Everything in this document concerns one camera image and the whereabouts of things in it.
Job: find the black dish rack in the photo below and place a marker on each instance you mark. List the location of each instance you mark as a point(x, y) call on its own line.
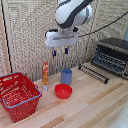
point(113, 45)

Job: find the blue plastic cup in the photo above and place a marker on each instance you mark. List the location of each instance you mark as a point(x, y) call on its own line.
point(66, 77)

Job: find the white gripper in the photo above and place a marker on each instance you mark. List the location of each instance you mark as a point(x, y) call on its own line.
point(60, 38)

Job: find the red plastic bowl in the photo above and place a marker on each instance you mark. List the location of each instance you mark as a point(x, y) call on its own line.
point(63, 91)

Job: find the orange red tube package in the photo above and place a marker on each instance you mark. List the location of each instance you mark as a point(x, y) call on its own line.
point(45, 75)

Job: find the red plastic shopping basket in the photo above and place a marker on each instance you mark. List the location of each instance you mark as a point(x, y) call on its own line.
point(20, 96)

